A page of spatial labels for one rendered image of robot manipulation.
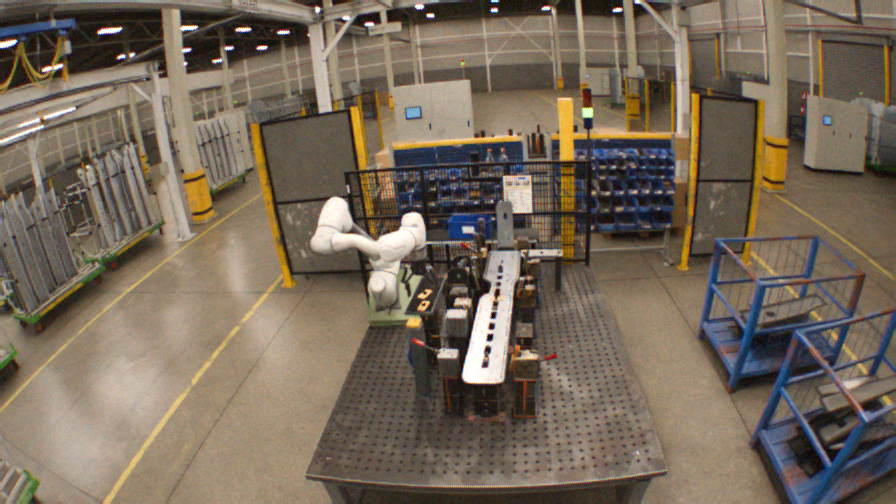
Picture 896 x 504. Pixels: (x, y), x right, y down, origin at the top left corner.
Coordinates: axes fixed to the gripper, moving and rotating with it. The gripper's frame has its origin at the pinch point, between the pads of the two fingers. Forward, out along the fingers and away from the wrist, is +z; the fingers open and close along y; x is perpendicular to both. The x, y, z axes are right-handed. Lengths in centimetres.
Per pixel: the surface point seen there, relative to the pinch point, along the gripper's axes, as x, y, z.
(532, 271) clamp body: 80, 42, 24
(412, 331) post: -17.8, 0.7, 9.3
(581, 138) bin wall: 301, 68, -23
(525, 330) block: 6, 49, 19
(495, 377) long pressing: -28, 42, 22
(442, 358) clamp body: -25.5, 17.1, 16.7
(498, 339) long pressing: 0.5, 36.7, 22.1
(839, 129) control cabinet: 923, 807, -2
